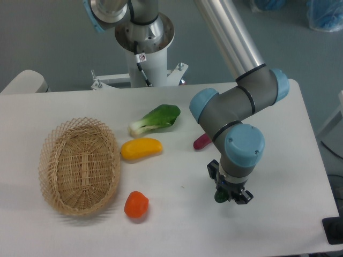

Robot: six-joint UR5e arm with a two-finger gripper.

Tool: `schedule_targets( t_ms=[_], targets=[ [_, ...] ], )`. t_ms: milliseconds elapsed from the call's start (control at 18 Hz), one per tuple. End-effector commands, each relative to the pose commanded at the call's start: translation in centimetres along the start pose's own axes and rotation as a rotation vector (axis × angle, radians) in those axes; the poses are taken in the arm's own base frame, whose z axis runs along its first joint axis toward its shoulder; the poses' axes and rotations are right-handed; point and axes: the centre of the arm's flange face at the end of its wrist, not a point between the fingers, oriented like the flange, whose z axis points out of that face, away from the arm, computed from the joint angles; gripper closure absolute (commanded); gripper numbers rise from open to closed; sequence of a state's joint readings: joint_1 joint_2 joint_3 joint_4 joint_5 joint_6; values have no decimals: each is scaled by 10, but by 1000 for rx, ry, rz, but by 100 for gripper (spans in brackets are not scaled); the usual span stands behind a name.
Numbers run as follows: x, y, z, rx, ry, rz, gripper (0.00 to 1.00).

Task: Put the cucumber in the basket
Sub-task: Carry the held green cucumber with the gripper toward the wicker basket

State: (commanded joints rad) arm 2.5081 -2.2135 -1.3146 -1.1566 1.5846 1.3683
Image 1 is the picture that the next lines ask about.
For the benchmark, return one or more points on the blue plastic bag left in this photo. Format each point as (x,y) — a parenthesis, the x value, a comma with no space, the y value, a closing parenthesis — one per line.
(266,5)

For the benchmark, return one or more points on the white furniture at right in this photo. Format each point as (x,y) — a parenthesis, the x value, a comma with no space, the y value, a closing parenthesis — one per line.
(330,127)

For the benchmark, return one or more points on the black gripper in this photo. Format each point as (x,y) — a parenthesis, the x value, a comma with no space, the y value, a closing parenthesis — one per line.
(233,185)

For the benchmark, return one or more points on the purple sweet potato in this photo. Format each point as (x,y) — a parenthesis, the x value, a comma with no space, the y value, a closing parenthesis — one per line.
(201,142)

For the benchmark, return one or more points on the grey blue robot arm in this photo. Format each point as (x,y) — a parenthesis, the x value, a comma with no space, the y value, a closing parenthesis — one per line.
(220,115)

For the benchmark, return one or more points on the woven wicker basket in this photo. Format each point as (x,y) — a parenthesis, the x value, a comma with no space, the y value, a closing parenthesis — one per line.
(79,169)

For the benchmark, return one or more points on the blue plastic bag right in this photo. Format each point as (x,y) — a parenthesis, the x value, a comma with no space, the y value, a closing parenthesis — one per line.
(325,16)

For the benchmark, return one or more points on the green cucumber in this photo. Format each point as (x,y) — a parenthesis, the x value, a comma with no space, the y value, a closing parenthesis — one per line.
(221,196)

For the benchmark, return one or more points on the orange bell pepper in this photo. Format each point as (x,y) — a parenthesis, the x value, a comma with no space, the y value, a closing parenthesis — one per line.
(136,205)

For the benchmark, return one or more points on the white chair back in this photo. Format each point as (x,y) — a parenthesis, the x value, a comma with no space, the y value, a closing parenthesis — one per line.
(27,82)

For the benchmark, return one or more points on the blue plastic bag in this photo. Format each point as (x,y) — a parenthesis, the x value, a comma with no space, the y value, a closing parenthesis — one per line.
(266,5)
(325,16)

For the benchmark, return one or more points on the green bok choy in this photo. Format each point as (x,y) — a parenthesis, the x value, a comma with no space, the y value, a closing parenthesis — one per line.
(162,116)

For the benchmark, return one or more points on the black device at edge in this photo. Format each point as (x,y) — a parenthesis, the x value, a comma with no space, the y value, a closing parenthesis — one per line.
(333,230)

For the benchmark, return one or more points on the yellow mango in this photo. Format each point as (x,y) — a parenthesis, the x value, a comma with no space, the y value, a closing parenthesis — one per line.
(140,148)

